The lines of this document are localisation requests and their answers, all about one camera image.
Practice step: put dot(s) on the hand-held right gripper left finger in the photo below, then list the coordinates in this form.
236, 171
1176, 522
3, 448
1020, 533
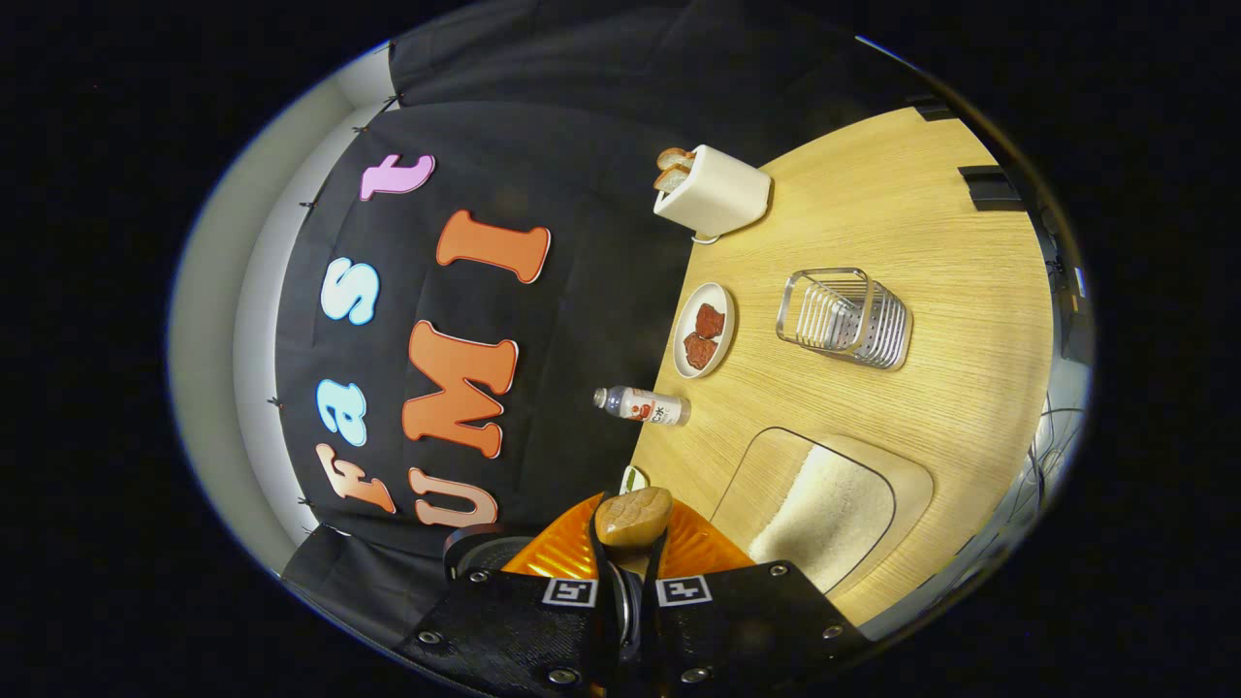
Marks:
504, 630

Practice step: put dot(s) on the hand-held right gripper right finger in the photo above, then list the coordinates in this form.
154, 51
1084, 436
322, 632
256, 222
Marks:
737, 630

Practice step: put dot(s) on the dark grey rice cooker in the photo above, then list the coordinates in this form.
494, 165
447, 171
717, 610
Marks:
485, 551

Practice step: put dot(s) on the wooden spoon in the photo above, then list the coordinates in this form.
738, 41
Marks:
635, 517

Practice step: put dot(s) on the beige rice tray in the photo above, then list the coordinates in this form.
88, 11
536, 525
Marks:
756, 475

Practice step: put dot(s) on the white divided grain dish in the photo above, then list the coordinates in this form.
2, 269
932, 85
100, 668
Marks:
632, 479

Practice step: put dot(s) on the small clear bottle red label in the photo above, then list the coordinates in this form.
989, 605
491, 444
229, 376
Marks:
650, 406

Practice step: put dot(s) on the red meat piece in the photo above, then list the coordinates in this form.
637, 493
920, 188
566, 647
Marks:
710, 320
700, 350

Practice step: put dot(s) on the white round plate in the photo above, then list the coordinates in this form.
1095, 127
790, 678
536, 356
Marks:
686, 330

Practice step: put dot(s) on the white toaster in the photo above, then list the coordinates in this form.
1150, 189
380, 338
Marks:
717, 189

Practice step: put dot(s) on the toasted bread slice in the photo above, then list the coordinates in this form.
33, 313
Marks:
676, 157
672, 178

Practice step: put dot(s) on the small black rectangular plate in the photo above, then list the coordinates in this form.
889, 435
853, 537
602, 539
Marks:
991, 186

